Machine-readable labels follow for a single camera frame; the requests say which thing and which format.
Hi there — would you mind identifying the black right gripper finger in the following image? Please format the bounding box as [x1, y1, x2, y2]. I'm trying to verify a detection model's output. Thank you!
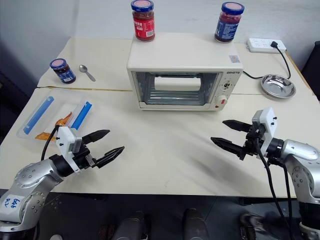
[221, 119, 252, 133]
[210, 136, 245, 158]

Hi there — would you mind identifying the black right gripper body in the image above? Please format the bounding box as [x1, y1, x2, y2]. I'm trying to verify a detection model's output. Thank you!
[239, 123, 267, 161]

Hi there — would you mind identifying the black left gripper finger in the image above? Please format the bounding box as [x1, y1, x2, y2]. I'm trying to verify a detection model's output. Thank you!
[81, 129, 111, 146]
[94, 145, 126, 169]

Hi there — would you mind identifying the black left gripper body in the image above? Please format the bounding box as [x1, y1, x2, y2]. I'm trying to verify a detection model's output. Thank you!
[73, 142, 97, 173]

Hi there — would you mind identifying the clear plastic tray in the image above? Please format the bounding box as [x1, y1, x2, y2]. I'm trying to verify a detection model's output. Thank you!
[16, 89, 95, 146]

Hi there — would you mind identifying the glass oven door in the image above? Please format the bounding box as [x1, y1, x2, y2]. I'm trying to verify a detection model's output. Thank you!
[129, 70, 221, 106]

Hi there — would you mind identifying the cream toaster oven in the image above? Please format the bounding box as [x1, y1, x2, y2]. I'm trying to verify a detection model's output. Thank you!
[126, 31, 244, 112]

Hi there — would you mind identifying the blue container clip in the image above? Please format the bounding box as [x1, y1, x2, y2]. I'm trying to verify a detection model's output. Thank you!
[70, 100, 94, 131]
[22, 96, 55, 136]

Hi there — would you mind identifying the stainless steel bowl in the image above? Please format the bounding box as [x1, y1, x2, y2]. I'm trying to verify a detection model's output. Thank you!
[260, 73, 297, 100]

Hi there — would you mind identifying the metal spoon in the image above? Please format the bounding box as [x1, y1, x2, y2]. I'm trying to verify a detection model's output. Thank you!
[78, 64, 97, 83]

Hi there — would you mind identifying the small blue label jam jar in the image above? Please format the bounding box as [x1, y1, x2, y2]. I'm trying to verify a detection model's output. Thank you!
[49, 58, 77, 85]

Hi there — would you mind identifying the white power strip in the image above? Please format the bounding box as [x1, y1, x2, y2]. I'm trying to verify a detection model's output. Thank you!
[245, 37, 288, 54]

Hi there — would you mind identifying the black chair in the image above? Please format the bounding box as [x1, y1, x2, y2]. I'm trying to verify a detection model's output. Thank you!
[300, 40, 320, 101]

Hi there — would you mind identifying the large blue label jam jar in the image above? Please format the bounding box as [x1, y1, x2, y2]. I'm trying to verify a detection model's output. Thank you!
[213, 1, 246, 43]

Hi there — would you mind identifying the red label sauce jar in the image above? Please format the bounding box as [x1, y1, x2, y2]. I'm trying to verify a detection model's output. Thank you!
[130, 0, 156, 42]

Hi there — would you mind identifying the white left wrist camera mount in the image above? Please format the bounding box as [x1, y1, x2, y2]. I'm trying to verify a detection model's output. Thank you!
[56, 126, 84, 174]

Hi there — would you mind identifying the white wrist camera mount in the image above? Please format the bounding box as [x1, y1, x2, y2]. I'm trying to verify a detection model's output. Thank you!
[251, 106, 277, 154]
[56, 126, 84, 174]

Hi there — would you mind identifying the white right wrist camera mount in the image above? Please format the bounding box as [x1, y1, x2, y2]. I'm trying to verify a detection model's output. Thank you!
[251, 106, 277, 154]

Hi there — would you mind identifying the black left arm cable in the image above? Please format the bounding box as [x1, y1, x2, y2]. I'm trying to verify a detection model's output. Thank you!
[40, 125, 61, 161]

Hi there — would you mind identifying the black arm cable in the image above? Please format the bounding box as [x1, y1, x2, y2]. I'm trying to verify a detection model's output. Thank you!
[253, 137, 298, 240]
[40, 125, 61, 161]

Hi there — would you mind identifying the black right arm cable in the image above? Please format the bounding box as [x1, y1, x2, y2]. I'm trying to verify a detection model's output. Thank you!
[253, 137, 298, 240]

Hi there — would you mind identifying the black power cable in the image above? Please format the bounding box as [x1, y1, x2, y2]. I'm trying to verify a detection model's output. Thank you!
[242, 40, 292, 81]

